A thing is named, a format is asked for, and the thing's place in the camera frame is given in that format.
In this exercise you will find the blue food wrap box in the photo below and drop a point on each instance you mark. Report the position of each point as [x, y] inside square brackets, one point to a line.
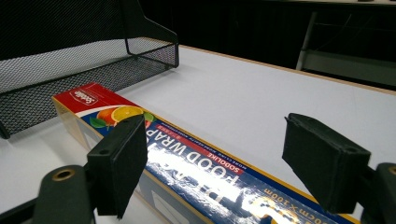
[199, 174]

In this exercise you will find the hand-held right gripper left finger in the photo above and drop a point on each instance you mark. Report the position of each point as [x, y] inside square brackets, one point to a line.
[120, 174]

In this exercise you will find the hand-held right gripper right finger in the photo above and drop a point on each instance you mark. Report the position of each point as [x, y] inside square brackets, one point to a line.
[323, 165]

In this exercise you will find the grey metal stand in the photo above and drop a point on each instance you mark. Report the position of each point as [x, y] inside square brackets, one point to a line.
[339, 56]

